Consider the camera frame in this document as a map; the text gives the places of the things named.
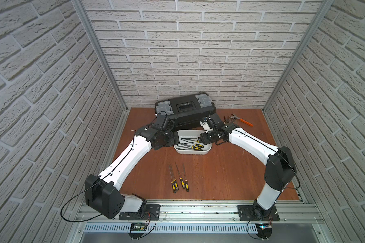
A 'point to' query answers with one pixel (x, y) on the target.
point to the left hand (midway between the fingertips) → (174, 139)
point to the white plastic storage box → (188, 133)
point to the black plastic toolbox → (187, 112)
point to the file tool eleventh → (196, 149)
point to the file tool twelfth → (185, 149)
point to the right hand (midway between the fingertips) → (205, 138)
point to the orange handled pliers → (233, 117)
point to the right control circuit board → (263, 230)
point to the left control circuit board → (137, 230)
